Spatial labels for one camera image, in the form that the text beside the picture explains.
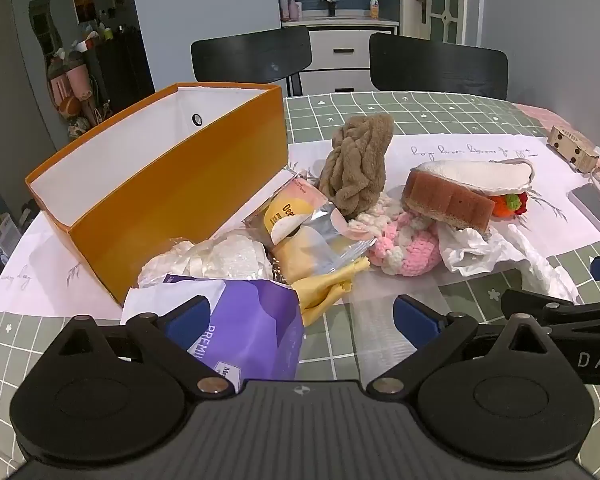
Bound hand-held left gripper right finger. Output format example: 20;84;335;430
365;295;547;397

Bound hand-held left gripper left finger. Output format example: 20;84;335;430
59;295;237;397

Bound pink white knitted hat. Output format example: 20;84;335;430
350;195;443;279

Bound white item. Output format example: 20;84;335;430
138;229;274;289

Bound yellow cleaning cloth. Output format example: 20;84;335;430
291;257;371;329

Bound crochet orange with red berries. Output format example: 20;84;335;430
490;191;530;219

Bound orange storage box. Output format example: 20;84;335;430
25;82;289;307

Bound purple tissue packet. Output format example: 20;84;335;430
120;273;307;395

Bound grey tablet pad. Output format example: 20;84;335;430
567;182;600;248

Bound crumpled white plastic bag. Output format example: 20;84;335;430
437;222;580;305

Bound brown sponge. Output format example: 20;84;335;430
404;169;496;234

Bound wooden box with holes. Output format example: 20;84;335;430
546;125;600;175

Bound yellow bread snack packet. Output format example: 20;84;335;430
242;174;377;285

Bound pink table cloth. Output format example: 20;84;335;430
510;102;600;161

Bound brown plush towel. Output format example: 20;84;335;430
318;113;395;221

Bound printed white table mat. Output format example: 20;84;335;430
0;132;600;321

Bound black chair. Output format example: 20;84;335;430
368;32;510;101
190;25;313;97

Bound black tall cabinet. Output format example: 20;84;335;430
86;27;156;126

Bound hanging pink storage bags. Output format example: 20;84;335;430
46;49;95;142

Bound white sink cabinet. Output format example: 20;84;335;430
281;16;400;97

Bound white glass panel door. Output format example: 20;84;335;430
414;0;465;45

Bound curved wall mirror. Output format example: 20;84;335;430
28;0;63;68

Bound dark orange wall picture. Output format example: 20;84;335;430
72;0;97;25

